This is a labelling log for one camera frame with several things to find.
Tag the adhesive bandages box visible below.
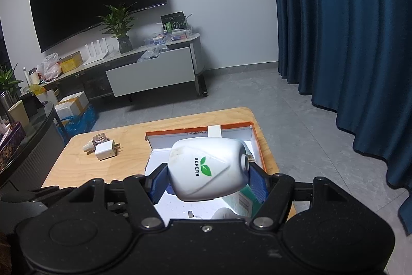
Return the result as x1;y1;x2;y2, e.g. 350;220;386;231
223;185;261;218

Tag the white flat-pin charger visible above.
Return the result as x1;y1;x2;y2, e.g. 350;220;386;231
94;140;120;161

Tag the clear bottle white cap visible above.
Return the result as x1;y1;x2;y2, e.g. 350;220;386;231
82;132;108;153

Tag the white mosquito repellent plug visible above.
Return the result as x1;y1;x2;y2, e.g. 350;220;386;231
212;207;236;220

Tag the white charger retail box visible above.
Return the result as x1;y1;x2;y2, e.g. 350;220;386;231
207;125;222;138

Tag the orange white cardboard tray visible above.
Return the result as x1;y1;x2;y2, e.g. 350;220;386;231
144;122;265;223

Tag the blue plastic bag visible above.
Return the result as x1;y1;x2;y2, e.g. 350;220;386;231
62;105;98;137

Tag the round black side table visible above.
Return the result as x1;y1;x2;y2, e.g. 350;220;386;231
1;103;70;195

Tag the white cardboard boxes floor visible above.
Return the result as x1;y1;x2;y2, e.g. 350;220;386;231
55;91;89;120

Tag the white tv cabinet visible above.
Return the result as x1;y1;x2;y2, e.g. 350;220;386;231
42;33;208;100

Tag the purple gift box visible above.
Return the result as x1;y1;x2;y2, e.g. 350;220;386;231
0;121;26;170

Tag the white router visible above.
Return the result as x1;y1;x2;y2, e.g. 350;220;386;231
83;38;110;65

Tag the yellow box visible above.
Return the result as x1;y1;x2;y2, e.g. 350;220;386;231
59;51;83;73

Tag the white plastic bag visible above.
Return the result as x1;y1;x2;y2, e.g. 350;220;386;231
36;53;62;81

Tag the black green box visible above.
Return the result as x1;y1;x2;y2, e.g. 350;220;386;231
161;11;187;32

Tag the potted green plant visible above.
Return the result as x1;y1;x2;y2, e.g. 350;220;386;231
99;3;134;54

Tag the side table plant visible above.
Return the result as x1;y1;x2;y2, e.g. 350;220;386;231
0;65;22;95

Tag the dark blue curtain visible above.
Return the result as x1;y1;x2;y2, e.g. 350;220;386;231
268;0;412;235

